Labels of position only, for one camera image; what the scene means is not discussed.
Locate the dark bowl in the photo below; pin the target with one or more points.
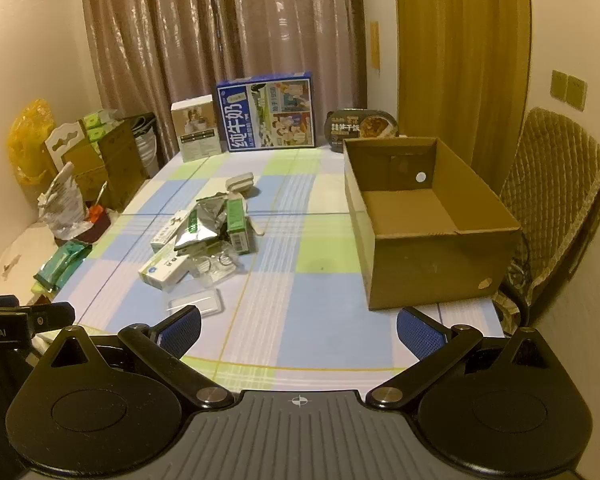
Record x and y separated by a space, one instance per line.
87 232

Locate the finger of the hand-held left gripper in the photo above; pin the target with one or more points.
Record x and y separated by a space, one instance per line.
52 316

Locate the white woven bag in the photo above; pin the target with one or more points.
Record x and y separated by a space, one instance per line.
147 145

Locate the checked cloth desktop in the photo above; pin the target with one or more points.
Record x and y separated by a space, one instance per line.
290 310

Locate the dark brown cardboard box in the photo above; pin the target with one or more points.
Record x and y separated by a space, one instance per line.
115 165

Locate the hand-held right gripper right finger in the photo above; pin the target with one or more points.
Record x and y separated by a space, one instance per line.
420 332

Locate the white product box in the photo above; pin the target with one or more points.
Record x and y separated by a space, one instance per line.
196 130

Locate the yellow curtain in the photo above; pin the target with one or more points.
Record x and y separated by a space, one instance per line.
455 60

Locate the wall switch plate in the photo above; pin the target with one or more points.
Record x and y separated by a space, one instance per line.
576 92
559 85

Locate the silver foil pouch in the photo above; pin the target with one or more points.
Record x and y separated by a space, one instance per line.
202 220

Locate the clear plastic tray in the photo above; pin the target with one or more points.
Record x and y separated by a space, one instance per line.
195 304

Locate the green medicine box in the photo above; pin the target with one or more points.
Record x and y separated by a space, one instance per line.
237 220

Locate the yellow plastic bag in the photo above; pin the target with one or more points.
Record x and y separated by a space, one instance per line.
27 140

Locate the small orange object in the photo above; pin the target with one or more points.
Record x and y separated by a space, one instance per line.
96 213

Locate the chair with quilted cover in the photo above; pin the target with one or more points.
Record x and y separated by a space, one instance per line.
550 170

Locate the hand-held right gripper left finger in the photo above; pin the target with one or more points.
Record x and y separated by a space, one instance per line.
180 330

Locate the green tissue pack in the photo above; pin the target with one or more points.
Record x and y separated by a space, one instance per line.
97 122

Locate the blue milk carton box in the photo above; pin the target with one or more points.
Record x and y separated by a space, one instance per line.
240 120

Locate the green wet wipe pack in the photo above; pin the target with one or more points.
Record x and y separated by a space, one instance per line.
62 262

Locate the clear plastic packaging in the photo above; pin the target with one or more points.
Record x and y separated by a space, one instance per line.
215 262

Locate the white medicine box leaf print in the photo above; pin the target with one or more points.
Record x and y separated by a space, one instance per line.
167 230

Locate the yellow wall strip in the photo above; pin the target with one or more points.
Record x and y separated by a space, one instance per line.
374 45

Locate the white plug night light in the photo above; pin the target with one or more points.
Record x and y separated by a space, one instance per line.
240 181

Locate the crumpled clear plastic bag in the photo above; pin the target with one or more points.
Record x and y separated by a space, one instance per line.
62 205

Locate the black instant rice bowl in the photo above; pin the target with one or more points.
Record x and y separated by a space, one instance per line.
360 127

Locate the white blue medicine box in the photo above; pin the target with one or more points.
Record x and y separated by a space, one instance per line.
162 270

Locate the shiny brown curtain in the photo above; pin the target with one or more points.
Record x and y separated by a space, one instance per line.
180 35

